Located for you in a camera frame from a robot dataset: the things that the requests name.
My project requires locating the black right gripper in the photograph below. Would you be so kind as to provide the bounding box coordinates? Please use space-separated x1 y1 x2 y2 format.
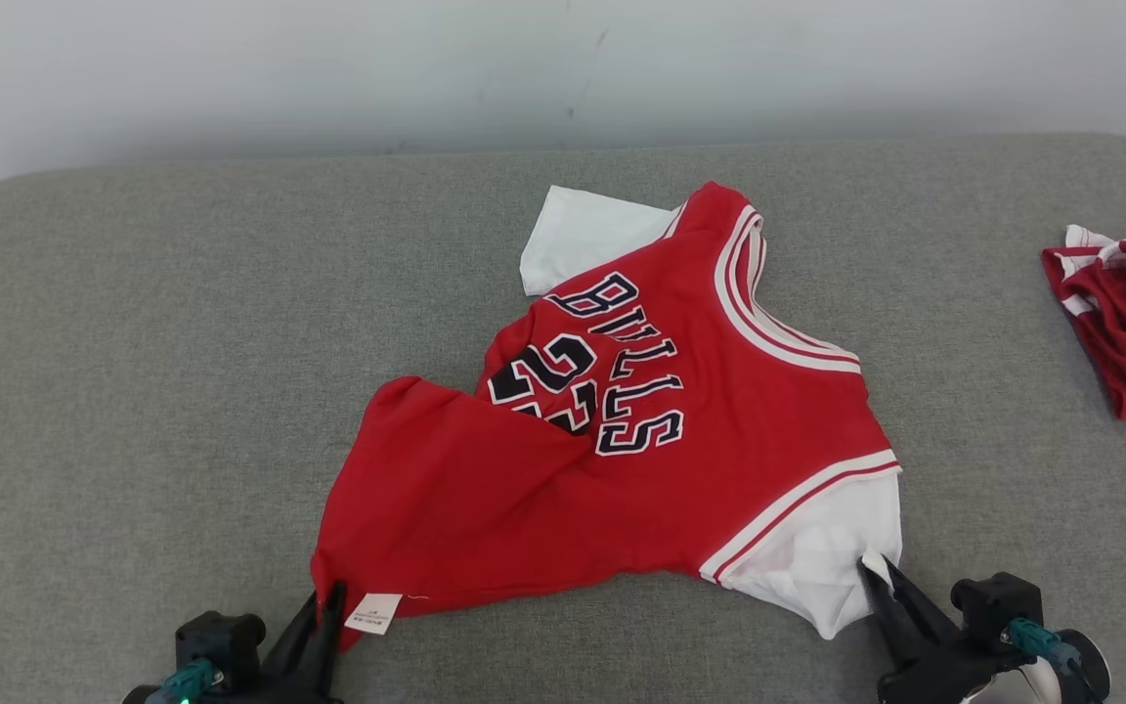
860 555 1035 704

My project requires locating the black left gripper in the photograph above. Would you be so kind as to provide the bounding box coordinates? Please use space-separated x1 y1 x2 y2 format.
121 581 350 704

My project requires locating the red white basketball jersey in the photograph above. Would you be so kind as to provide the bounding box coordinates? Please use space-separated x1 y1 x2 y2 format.
310 181 905 651

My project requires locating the grey fabric sofa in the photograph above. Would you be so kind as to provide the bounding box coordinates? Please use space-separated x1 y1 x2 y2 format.
0 133 1126 704

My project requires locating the teal right cable connector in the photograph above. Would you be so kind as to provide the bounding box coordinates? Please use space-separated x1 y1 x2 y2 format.
1001 618 1080 673

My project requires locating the teal cable connector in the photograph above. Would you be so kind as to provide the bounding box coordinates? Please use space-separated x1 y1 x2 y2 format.
158 658 225 704
1001 618 1080 673

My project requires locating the teal left cable connector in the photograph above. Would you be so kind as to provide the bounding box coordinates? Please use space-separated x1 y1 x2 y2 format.
158 658 225 704

